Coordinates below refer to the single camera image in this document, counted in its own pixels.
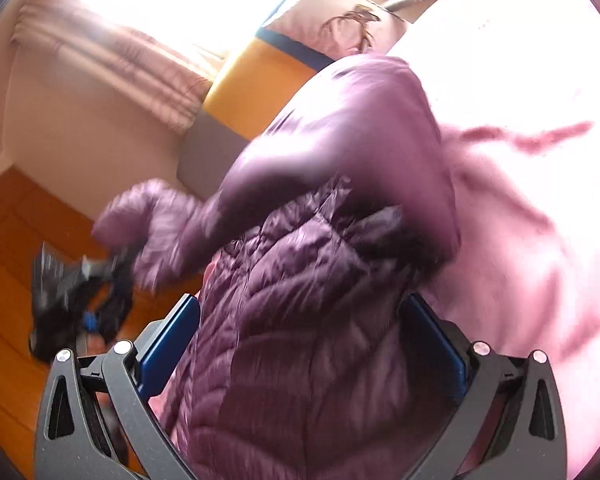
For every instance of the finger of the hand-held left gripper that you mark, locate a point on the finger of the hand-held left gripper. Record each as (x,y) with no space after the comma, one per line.
(115,300)

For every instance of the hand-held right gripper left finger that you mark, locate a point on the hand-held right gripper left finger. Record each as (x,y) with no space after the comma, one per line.
(172,340)

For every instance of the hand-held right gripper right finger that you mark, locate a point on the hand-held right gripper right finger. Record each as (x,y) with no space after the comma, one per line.
(437,340)

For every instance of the purple down jacket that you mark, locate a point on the purple down jacket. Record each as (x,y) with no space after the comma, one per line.
(305,285)

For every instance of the pale printed pillow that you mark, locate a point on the pale printed pillow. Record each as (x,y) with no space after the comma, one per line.
(320,20)

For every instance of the yellow blue grey headboard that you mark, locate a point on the yellow blue grey headboard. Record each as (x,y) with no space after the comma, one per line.
(250,85)

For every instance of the pink duvet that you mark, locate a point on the pink duvet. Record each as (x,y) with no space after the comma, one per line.
(520,210)

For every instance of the pink striped curtain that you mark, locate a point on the pink striped curtain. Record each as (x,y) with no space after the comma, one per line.
(120,65)

